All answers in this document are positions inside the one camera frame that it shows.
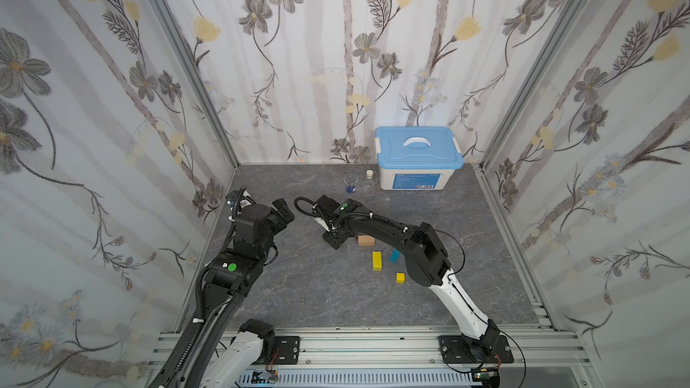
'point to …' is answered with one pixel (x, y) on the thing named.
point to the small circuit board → (265, 377)
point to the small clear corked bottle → (369, 187)
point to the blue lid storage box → (417, 158)
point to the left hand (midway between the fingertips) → (277, 206)
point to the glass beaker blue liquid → (350, 180)
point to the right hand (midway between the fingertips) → (340, 226)
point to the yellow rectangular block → (376, 260)
